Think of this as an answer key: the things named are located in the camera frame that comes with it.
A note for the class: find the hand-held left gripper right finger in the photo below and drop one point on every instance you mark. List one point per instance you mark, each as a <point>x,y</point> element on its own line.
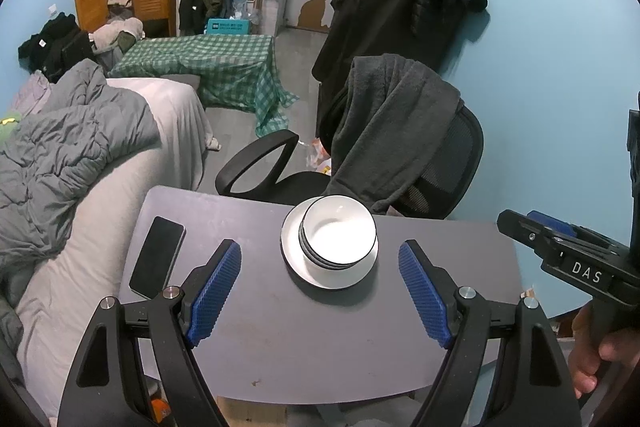
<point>425,292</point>

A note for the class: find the black mesh office chair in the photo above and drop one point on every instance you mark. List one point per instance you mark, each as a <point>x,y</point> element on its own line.
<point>455,157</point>

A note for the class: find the white wall socket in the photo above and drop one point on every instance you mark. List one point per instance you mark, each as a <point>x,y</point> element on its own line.
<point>51,10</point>

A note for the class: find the black smartphone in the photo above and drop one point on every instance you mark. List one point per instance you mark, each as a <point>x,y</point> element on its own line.
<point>157,257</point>

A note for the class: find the snack bags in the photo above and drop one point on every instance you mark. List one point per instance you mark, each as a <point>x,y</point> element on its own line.
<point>320,157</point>

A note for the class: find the grey duvet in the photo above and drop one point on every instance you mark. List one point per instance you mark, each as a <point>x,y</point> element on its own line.
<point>65,142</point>

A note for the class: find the green checked tablecloth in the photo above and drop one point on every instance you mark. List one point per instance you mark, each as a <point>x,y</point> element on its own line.
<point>215,62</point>

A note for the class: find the person's right hand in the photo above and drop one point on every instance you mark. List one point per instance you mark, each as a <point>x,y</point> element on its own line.
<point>582,357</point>

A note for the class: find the hanging black coats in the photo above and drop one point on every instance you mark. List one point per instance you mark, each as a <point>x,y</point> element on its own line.
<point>390,22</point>

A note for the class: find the grey clothes pile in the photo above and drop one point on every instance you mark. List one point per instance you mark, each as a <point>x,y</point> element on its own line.
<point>117,34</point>

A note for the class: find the lavender cloth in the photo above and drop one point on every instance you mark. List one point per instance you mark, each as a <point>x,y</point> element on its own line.
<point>30,94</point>

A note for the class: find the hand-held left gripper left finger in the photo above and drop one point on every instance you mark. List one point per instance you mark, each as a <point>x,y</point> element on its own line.
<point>215,292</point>

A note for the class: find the clear water bottles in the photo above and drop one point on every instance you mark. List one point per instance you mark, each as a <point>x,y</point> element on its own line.
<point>245,9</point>

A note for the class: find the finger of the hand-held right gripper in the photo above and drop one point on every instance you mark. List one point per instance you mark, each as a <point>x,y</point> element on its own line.
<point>550,221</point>
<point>520,227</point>

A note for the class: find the bed with white sheet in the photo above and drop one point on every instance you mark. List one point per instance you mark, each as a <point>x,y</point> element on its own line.
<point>100,217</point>

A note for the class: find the black clothes pile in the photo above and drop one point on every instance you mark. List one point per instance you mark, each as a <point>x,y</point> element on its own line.
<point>50,42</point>

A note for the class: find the white black-rimmed bowl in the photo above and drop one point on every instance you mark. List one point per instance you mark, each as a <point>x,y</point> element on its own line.
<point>337,268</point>
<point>340,232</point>
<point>340,265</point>

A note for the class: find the teal storage crate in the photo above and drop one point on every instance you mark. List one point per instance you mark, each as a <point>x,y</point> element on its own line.
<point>227,27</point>

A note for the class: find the white ceramic plate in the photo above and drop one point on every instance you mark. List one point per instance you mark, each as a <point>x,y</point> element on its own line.
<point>325,279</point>

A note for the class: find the green soft item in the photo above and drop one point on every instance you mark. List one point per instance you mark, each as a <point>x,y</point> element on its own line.
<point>6,127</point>

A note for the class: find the grey fleece robe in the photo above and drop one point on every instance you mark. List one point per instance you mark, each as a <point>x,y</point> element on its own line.
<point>390,127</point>

